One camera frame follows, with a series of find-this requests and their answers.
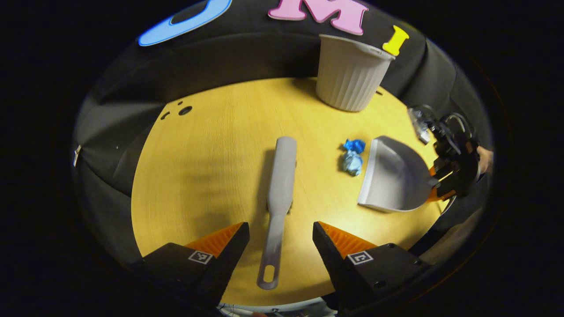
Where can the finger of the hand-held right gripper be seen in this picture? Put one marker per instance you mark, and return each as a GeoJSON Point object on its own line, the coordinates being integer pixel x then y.
{"type": "Point", "coordinates": [443, 194]}
{"type": "Point", "coordinates": [438, 171]}

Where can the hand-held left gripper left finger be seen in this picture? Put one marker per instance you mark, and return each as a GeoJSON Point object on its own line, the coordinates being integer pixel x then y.
{"type": "Point", "coordinates": [224, 264]}

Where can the black backdrop cloth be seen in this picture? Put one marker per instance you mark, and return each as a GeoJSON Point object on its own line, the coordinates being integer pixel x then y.
{"type": "Point", "coordinates": [246, 57]}

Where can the pale blue paper trash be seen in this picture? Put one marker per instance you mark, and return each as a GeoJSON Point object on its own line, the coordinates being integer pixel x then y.
{"type": "Point", "coordinates": [352, 163]}

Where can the grey dustpan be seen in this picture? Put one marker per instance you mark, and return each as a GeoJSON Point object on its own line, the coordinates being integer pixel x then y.
{"type": "Point", "coordinates": [392, 176]}

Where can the grey ribbed garbage bin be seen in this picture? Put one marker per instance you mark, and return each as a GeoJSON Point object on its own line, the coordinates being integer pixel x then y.
{"type": "Point", "coordinates": [350, 75]}

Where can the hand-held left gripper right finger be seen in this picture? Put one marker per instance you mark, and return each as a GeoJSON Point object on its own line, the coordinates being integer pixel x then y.
{"type": "Point", "coordinates": [335, 268]}

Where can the small grey broom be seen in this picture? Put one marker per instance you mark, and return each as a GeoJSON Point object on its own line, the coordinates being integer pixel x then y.
{"type": "Point", "coordinates": [282, 176]}

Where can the white cloth clip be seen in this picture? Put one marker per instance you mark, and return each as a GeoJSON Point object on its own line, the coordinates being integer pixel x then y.
{"type": "Point", "coordinates": [76, 155]}

